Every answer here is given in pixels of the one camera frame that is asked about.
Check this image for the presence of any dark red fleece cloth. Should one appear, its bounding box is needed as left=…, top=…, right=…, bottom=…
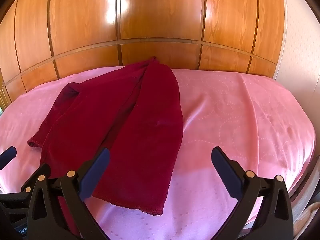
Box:
left=27, top=56, right=184, bottom=234

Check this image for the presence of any wooden bed frame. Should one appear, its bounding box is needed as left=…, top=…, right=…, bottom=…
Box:
left=287, top=152, right=320, bottom=240

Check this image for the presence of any wooden wardrobe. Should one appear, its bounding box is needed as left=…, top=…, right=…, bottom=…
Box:
left=0, top=0, right=287, bottom=110

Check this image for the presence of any pink bedspread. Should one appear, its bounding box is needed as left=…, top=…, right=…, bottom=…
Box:
left=0, top=66, right=316, bottom=240

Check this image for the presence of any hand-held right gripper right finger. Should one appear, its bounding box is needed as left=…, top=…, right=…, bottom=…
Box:
left=211, top=146, right=294, bottom=240

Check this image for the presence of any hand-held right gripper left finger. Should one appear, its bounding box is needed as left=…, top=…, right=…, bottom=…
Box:
left=27, top=147, right=111, bottom=240

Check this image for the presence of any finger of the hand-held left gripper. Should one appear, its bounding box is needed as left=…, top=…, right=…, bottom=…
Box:
left=0, top=146, right=17, bottom=170
left=21, top=164, right=51, bottom=195

